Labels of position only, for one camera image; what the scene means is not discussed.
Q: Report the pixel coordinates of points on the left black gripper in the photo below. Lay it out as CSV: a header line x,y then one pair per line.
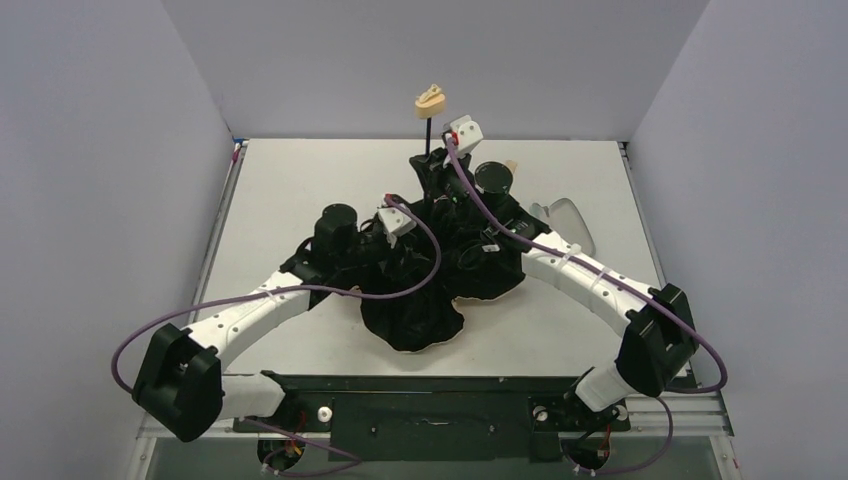
x,y
411,245

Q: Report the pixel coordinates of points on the mint green umbrella case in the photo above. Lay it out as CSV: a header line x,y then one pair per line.
x,y
563,216

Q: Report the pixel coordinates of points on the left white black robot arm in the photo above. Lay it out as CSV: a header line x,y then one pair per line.
x,y
184,381

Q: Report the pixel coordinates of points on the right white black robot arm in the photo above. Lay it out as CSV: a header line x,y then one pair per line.
x,y
655,325

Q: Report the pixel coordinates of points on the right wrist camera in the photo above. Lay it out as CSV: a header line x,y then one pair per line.
x,y
465,133

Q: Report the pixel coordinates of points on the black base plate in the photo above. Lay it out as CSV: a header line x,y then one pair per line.
x,y
405,445

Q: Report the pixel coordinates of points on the beige umbrella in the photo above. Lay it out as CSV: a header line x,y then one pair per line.
x,y
430,278

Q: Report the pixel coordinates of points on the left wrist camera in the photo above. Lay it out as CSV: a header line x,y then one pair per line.
x,y
395,221

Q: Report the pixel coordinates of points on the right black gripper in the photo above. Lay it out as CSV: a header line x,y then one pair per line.
x,y
436,165

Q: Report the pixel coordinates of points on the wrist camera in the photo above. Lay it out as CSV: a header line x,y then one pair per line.
x,y
395,221
465,133

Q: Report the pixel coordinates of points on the aluminium frame rail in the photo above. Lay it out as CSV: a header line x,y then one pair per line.
x,y
336,413

